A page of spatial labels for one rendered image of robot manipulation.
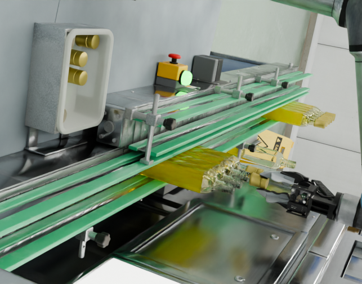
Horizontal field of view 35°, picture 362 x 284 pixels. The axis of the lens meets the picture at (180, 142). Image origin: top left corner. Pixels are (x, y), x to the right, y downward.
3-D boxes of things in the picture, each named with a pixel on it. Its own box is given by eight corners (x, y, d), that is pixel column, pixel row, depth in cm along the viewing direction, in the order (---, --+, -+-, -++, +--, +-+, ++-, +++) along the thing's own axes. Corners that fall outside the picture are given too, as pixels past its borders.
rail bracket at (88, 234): (44, 248, 118) (98, 269, 113) (47, 217, 117) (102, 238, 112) (56, 241, 122) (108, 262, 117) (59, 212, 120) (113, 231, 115)
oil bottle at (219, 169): (144, 169, 153) (218, 191, 145) (148, 149, 152) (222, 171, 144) (154, 164, 158) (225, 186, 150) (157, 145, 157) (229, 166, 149)
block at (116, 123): (93, 142, 138) (118, 149, 135) (98, 104, 136) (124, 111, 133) (101, 139, 141) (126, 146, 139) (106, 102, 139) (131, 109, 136)
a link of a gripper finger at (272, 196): (251, 192, 145) (286, 198, 141) (258, 187, 150) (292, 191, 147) (250, 204, 146) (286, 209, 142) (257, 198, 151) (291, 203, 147)
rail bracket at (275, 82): (254, 81, 228) (286, 89, 223) (257, 63, 226) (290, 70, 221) (257, 81, 232) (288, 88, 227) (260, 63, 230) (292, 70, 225)
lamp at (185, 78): (177, 84, 173) (186, 87, 172) (180, 70, 171) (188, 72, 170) (183, 83, 177) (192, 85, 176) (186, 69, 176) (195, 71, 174)
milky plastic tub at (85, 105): (25, 126, 122) (58, 136, 119) (35, 21, 116) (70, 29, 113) (72, 115, 138) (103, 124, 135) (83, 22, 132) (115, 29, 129)
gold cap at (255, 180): (247, 186, 149) (263, 191, 148) (250, 173, 148) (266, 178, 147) (251, 183, 152) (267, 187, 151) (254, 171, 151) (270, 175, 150)
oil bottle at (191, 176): (134, 173, 148) (209, 197, 140) (138, 152, 147) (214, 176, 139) (144, 169, 153) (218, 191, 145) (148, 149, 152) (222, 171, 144)
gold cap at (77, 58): (63, 48, 125) (79, 52, 123) (72, 47, 128) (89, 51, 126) (61, 63, 126) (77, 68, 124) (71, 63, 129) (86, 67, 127)
